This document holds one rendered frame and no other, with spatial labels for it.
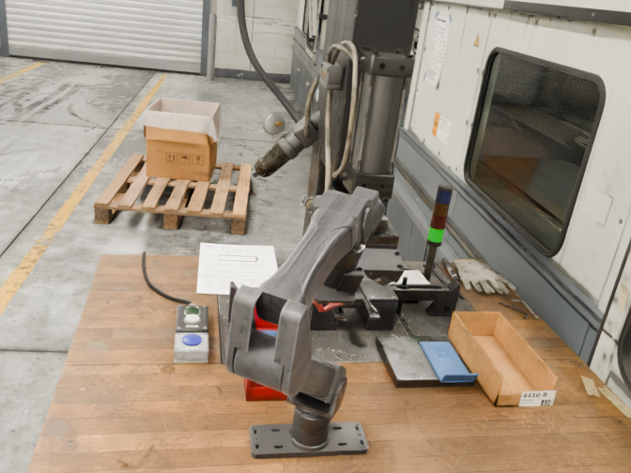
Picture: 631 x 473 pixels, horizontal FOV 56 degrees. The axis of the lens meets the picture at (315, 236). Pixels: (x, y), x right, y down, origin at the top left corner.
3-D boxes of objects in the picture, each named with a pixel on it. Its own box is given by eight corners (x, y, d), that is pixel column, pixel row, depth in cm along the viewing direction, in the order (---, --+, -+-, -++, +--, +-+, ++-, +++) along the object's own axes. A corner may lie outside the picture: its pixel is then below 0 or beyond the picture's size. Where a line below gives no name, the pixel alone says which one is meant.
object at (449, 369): (443, 387, 118) (446, 373, 117) (419, 343, 132) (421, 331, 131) (476, 386, 120) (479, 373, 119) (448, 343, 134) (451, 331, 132)
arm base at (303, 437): (252, 392, 101) (255, 420, 95) (365, 389, 105) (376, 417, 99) (248, 429, 104) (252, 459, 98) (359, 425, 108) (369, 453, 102)
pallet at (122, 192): (132, 169, 507) (132, 153, 501) (251, 179, 517) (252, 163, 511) (93, 222, 397) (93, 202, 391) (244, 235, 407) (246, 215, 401)
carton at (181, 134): (154, 153, 507) (154, 94, 487) (225, 160, 512) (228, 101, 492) (135, 177, 445) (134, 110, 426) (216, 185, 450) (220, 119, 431)
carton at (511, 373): (493, 410, 118) (501, 377, 115) (445, 340, 140) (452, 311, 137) (551, 408, 120) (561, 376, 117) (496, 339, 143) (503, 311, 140)
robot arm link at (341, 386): (301, 356, 102) (286, 373, 97) (348, 373, 99) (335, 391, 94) (298, 386, 105) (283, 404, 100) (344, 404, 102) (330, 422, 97)
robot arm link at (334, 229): (324, 178, 90) (215, 318, 69) (380, 192, 87) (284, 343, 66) (326, 239, 98) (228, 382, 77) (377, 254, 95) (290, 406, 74)
